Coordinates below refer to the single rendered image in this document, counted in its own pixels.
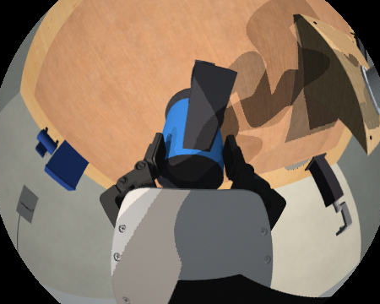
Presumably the blue kettle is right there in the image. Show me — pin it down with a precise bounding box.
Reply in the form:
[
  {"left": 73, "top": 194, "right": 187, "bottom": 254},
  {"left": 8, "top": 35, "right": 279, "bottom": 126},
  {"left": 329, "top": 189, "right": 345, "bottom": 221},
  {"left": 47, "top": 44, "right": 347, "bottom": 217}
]
[{"left": 156, "top": 59, "right": 237, "bottom": 189}]

